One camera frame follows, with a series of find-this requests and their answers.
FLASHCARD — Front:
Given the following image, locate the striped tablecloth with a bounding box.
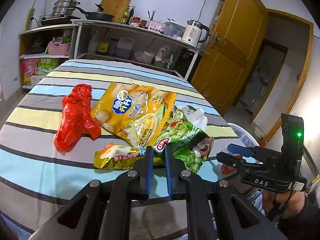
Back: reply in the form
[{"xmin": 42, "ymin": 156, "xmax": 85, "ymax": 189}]
[{"xmin": 1, "ymin": 59, "xmax": 241, "ymax": 234}]

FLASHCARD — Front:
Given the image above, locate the black frying pan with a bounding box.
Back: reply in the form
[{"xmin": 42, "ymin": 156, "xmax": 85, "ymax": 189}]
[{"xmin": 73, "ymin": 7, "xmax": 114, "ymax": 22}]

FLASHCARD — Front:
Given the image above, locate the white round trash bin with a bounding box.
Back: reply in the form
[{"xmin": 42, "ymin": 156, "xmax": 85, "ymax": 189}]
[{"xmin": 228, "ymin": 122, "xmax": 259, "ymax": 147}]

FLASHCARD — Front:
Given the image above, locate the small red wrapper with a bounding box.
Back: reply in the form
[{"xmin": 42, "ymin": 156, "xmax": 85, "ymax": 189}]
[{"xmin": 220, "ymin": 154, "xmax": 243, "ymax": 174}]

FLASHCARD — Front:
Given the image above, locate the yellow wooden door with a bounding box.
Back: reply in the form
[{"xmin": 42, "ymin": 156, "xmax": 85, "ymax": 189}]
[{"xmin": 191, "ymin": 0, "xmax": 268, "ymax": 115}]

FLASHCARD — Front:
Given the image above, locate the black induction cooker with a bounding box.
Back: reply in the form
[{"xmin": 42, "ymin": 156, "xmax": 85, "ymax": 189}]
[{"xmin": 38, "ymin": 15, "xmax": 80, "ymax": 26}]

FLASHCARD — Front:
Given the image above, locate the white electric kettle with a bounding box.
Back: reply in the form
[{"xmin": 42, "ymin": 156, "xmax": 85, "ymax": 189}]
[{"xmin": 181, "ymin": 20, "xmax": 210, "ymax": 46}]

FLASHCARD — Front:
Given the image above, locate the white metal shelf rack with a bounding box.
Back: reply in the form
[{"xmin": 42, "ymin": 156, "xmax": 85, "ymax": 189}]
[{"xmin": 18, "ymin": 19, "xmax": 207, "ymax": 80}]

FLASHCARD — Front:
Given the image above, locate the green snack bag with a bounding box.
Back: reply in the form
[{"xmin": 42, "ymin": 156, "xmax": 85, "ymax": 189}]
[{"xmin": 153, "ymin": 106, "xmax": 214, "ymax": 173}]

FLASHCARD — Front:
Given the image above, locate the wooden cutting board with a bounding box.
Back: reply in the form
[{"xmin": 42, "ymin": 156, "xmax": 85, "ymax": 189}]
[{"xmin": 100, "ymin": 0, "xmax": 131, "ymax": 23}]

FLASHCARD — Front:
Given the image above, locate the dark sauce bottle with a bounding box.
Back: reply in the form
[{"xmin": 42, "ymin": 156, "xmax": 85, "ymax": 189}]
[{"xmin": 126, "ymin": 5, "xmax": 135, "ymax": 24}]

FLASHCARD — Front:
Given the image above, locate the green sauce bottle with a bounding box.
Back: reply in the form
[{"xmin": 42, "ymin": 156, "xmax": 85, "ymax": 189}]
[{"xmin": 121, "ymin": 5, "xmax": 130, "ymax": 24}]

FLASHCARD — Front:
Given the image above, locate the yellow chips bag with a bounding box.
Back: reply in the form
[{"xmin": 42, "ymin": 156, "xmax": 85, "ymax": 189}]
[{"xmin": 91, "ymin": 82, "xmax": 176, "ymax": 148}]

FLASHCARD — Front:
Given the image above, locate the pink plastic basket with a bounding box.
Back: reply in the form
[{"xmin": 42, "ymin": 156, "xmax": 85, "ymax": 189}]
[{"xmin": 48, "ymin": 42, "xmax": 71, "ymax": 55}]

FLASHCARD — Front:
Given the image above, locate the gold snack wrapper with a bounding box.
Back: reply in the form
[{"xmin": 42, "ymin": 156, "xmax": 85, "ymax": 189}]
[{"xmin": 93, "ymin": 143, "xmax": 146, "ymax": 170}]

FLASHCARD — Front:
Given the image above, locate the stainless steel steamer pot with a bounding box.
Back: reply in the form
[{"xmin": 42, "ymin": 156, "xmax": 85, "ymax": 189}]
[{"xmin": 52, "ymin": 0, "xmax": 80, "ymax": 16}]

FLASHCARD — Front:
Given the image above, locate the dark liquid plastic jug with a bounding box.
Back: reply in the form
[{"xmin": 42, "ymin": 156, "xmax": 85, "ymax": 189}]
[{"xmin": 115, "ymin": 37, "xmax": 135, "ymax": 59}]

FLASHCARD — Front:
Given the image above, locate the person's right hand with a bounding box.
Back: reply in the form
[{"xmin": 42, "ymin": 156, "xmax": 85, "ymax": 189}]
[{"xmin": 263, "ymin": 190, "xmax": 305, "ymax": 218}]

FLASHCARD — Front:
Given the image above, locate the red plastic bag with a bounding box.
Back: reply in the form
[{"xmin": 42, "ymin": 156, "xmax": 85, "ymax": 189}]
[{"xmin": 54, "ymin": 84, "xmax": 101, "ymax": 154}]

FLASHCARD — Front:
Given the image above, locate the clear plastic container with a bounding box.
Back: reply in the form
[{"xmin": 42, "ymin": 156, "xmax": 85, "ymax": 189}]
[{"xmin": 163, "ymin": 21, "xmax": 186, "ymax": 40}]

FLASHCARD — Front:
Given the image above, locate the pink utensil holder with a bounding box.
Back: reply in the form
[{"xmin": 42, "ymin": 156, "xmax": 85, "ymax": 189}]
[{"xmin": 148, "ymin": 21, "xmax": 165, "ymax": 33}]

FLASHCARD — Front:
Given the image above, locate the yellow label oil bottle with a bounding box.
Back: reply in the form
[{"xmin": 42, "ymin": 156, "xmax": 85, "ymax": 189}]
[{"xmin": 97, "ymin": 28, "xmax": 110, "ymax": 55}]

